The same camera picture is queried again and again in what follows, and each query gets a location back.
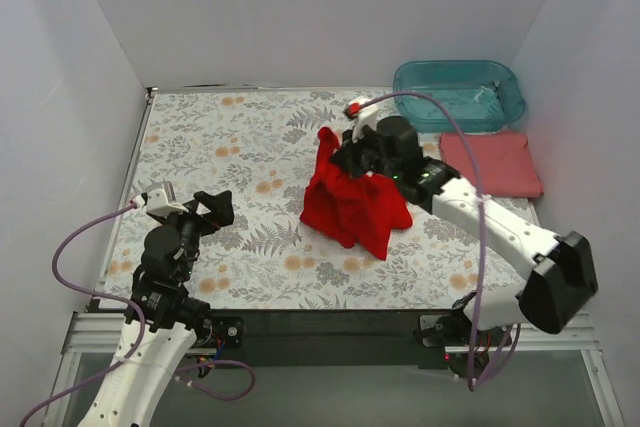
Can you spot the red t shirt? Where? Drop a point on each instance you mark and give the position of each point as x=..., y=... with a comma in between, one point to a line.
x=362, y=211

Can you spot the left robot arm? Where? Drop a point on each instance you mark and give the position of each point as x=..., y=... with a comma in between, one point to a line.
x=165, y=320

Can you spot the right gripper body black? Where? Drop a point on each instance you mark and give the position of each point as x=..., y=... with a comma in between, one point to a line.
x=360, y=158

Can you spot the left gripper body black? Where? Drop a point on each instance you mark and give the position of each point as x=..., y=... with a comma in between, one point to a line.
x=198, y=217

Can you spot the folded pink t shirt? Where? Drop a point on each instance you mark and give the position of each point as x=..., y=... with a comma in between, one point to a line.
x=503, y=159

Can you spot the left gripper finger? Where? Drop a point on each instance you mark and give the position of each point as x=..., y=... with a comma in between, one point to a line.
x=212, y=222
x=220, y=205

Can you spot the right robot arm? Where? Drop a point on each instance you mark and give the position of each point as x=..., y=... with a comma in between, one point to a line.
x=557, y=272

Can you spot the floral tablecloth mat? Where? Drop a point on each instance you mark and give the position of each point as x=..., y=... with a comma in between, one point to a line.
x=261, y=146

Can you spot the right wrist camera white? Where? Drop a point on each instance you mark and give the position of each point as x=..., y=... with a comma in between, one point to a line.
x=361, y=116

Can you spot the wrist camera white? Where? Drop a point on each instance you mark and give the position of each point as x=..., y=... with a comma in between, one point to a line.
x=158, y=200
x=361, y=116

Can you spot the aluminium frame rail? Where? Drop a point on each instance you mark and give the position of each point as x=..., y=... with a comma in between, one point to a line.
x=99, y=332

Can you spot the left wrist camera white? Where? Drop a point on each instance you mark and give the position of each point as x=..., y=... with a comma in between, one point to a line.
x=158, y=200

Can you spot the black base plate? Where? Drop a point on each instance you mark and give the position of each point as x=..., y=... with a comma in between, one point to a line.
x=306, y=338

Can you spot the teal plastic bin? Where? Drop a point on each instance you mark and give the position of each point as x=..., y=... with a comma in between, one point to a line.
x=482, y=96

